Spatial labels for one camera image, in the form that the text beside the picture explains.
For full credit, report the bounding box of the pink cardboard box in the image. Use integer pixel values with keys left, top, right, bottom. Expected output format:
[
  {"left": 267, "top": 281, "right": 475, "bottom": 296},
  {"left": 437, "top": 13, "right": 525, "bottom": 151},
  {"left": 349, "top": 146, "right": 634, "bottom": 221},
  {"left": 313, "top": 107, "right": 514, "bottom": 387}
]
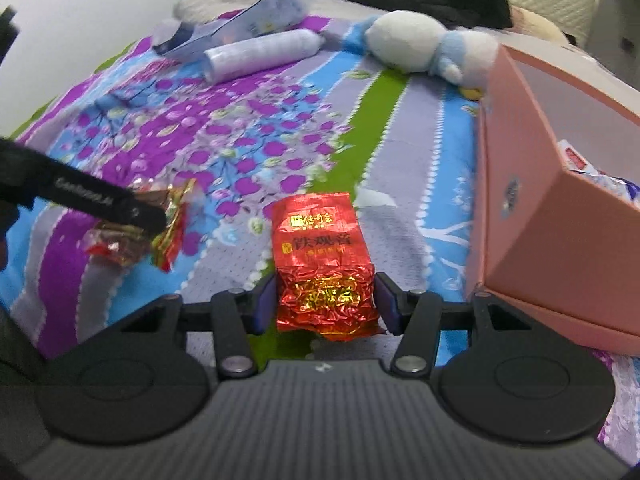
[{"left": 465, "top": 42, "right": 640, "bottom": 356}]

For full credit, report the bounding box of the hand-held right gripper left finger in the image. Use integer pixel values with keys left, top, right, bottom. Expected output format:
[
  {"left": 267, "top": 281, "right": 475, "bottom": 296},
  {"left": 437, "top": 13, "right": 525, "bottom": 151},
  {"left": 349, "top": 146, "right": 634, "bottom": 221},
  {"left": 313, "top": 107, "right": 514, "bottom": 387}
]
[{"left": 122, "top": 275, "right": 277, "bottom": 380}]

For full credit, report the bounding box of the grey blanket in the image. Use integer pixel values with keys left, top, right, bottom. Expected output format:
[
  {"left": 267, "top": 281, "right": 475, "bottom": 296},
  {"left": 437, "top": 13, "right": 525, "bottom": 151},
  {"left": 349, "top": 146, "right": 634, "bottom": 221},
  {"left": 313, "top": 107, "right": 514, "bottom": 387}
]
[{"left": 175, "top": 0, "right": 601, "bottom": 61}]

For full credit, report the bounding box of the red foil tea packet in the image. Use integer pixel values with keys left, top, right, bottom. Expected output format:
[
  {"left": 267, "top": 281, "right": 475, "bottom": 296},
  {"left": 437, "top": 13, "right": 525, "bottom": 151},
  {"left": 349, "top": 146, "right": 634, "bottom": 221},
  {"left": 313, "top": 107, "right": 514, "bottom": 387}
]
[{"left": 270, "top": 191, "right": 381, "bottom": 343}]

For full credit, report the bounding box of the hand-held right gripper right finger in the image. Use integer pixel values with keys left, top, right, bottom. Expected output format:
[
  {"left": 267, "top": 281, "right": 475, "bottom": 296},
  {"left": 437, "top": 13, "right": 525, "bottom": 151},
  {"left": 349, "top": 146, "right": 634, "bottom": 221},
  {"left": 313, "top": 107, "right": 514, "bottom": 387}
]
[{"left": 375, "top": 272, "right": 526, "bottom": 377}]

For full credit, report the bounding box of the white and blue plush toy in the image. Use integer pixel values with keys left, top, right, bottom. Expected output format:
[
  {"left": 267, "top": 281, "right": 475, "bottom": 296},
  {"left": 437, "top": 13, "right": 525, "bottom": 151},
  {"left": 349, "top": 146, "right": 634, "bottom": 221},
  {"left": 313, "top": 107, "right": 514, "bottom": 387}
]
[{"left": 362, "top": 10, "right": 501, "bottom": 86}]

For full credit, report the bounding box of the clear plastic bag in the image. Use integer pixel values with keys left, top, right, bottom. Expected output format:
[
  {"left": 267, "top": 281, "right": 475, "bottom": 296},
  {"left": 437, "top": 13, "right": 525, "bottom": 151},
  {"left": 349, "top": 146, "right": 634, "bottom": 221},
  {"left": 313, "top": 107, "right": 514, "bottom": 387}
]
[{"left": 152, "top": 0, "right": 313, "bottom": 63}]

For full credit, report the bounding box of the floral printed bedsheet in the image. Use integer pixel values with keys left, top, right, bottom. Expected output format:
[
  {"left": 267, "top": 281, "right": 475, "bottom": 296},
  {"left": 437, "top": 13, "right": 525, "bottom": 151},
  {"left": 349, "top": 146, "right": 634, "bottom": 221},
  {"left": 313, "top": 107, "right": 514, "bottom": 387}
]
[{"left": 0, "top": 15, "right": 640, "bottom": 461}]

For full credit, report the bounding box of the red gold foil candy packet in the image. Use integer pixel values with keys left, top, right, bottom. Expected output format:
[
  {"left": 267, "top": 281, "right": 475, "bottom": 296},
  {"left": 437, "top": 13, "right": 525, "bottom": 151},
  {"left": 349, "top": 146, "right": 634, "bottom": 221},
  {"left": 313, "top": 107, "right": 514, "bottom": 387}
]
[{"left": 82, "top": 179, "right": 197, "bottom": 273}]

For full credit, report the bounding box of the blue white printed bag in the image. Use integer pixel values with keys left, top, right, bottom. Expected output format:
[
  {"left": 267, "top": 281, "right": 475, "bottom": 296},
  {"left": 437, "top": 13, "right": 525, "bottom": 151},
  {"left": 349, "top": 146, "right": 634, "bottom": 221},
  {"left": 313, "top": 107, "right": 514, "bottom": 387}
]
[{"left": 575, "top": 170, "right": 640, "bottom": 211}]

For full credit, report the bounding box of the beige pillow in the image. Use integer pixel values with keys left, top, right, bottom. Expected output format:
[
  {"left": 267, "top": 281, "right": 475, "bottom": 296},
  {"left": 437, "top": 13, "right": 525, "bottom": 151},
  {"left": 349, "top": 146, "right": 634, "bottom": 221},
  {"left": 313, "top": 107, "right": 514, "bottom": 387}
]
[{"left": 510, "top": 7, "right": 566, "bottom": 41}]

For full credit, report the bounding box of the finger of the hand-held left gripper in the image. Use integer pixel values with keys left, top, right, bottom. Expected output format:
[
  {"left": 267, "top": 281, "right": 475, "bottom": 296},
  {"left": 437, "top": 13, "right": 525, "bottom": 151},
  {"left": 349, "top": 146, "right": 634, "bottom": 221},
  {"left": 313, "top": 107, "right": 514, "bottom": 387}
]
[{"left": 117, "top": 194, "right": 167, "bottom": 234}]

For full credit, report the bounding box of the white furniture unit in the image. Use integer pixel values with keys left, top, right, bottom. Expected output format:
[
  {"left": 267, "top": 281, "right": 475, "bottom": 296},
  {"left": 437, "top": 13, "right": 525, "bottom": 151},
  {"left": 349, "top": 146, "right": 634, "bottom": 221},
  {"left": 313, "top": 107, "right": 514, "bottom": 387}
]
[{"left": 590, "top": 0, "right": 640, "bottom": 76}]

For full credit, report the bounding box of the white plastic bottle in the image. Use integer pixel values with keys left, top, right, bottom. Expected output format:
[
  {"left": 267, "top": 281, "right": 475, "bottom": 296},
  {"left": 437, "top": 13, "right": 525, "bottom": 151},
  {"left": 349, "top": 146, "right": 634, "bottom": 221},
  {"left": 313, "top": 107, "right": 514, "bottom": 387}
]
[{"left": 202, "top": 28, "right": 321, "bottom": 83}]

